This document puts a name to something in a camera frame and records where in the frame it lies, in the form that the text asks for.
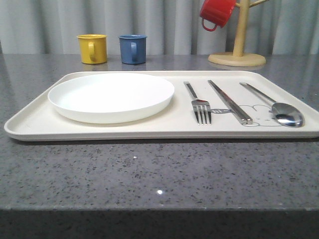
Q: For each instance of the silver metal fork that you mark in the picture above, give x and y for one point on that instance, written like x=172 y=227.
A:
x=201 y=108

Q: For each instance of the white round plate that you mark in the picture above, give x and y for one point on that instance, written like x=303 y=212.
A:
x=111 y=97

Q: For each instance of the silver metal spoon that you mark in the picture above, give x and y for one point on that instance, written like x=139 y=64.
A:
x=285 y=114

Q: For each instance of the cream rabbit serving tray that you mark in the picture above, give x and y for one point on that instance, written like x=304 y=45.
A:
x=38 y=121

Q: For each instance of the blue enamel mug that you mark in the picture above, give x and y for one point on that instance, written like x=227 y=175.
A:
x=133 y=48

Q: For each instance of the grey pleated curtain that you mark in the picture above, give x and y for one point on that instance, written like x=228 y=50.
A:
x=275 y=27

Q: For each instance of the yellow enamel mug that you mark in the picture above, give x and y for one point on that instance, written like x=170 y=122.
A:
x=93 y=48

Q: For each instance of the wooden mug tree stand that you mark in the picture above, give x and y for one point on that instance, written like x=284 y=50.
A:
x=238 y=58

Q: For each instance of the red enamel mug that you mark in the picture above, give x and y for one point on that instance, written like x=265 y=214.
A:
x=217 y=12

